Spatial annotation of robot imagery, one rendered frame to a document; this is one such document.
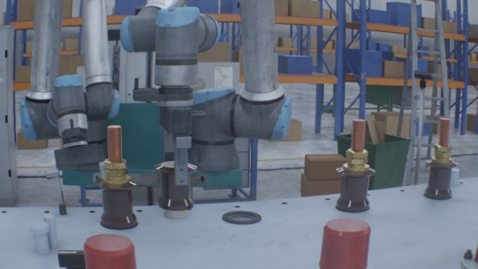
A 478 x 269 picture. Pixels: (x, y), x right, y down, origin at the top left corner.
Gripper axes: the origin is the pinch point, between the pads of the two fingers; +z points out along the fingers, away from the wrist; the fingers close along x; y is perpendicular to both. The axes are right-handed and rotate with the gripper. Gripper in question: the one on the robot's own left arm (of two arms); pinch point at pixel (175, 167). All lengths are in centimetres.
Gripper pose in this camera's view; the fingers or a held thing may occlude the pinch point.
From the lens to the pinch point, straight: 120.3
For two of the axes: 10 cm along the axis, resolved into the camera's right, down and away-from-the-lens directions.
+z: -0.2, 9.9, 1.7
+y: 9.5, -0.3, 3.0
